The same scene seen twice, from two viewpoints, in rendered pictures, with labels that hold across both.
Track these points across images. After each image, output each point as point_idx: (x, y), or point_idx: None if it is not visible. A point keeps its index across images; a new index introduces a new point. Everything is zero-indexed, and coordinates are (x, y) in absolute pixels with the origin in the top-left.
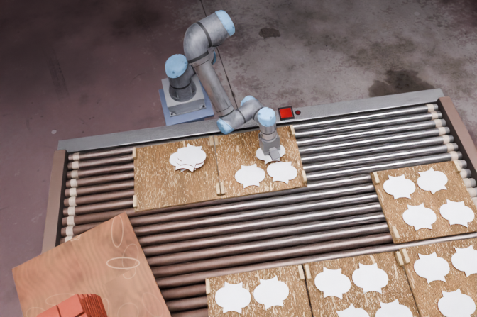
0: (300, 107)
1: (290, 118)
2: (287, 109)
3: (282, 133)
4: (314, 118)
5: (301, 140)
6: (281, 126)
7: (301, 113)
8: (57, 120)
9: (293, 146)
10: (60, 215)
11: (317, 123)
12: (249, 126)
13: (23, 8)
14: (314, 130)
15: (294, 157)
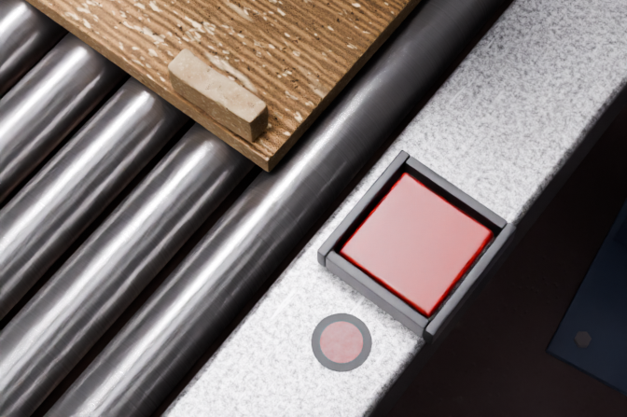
0: (365, 411)
1: (340, 223)
2: (437, 276)
3: (279, 43)
4: (170, 406)
5: (118, 127)
6: (346, 118)
7: (306, 354)
8: None
9: (119, 15)
10: None
11: (104, 364)
12: None
13: None
14: (82, 273)
15: None
